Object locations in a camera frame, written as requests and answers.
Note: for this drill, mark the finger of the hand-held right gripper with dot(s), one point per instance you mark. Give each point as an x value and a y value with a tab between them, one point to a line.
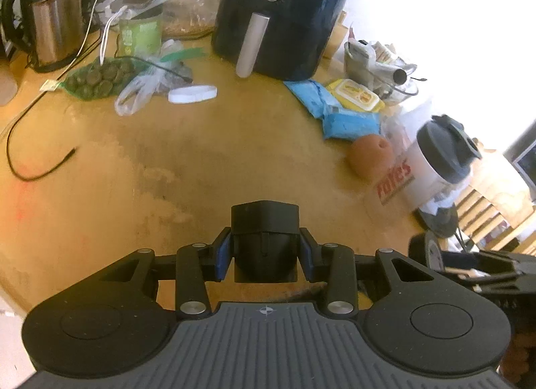
477	261
498	286

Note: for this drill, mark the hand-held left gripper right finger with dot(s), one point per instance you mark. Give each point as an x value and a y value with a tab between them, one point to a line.
307	255

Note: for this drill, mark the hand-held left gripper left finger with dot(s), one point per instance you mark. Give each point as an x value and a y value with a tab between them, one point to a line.
222	255

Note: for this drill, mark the black faceted plastic part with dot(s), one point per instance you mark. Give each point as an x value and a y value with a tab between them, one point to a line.
264	238

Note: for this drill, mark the wooden slatted chair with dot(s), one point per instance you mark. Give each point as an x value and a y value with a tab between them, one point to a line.
481	209

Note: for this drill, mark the clear shaker bottle grey lid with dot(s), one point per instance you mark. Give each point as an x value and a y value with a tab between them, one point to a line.
448	150

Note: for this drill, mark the orange fruit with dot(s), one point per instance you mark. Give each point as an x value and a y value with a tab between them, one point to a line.
368	154

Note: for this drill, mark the white plastic bag red print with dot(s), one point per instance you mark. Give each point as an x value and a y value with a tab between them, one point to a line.
395	175

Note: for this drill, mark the blue wipes packet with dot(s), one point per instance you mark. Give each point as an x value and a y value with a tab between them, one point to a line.
310	96
349	125

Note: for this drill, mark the white wristband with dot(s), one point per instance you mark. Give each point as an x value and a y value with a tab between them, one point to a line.
178	97

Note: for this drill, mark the yellow wipes packet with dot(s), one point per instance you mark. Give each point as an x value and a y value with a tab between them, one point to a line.
356	93

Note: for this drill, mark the clear crumpled plastic bag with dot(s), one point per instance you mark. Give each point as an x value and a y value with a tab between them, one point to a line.
134	96

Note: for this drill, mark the glass bowl with clutter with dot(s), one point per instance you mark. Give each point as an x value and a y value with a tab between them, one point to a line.
364	66

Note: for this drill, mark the silver metal tube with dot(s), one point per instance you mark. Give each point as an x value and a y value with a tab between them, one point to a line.
398	75

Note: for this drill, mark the green-strip zip bag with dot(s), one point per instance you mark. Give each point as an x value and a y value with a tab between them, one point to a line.
184	54

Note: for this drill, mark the green net bag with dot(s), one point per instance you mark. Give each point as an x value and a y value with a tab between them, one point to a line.
96	79

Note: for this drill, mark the green canister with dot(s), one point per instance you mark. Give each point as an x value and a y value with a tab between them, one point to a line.
140	37

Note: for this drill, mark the clear bag of noodles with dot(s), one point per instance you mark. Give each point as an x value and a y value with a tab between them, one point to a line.
188	20

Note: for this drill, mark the black air fryer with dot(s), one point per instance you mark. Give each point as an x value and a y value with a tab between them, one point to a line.
293	16

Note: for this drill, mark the small paper tag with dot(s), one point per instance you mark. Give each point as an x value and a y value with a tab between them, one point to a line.
48	86

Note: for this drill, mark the grey flat phone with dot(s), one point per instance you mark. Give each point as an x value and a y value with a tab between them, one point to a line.
142	1

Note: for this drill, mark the frosted plastic tumbler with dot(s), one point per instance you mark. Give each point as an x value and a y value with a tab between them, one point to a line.
6	87

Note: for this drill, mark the steel electric kettle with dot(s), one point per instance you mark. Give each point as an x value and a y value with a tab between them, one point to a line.
50	24

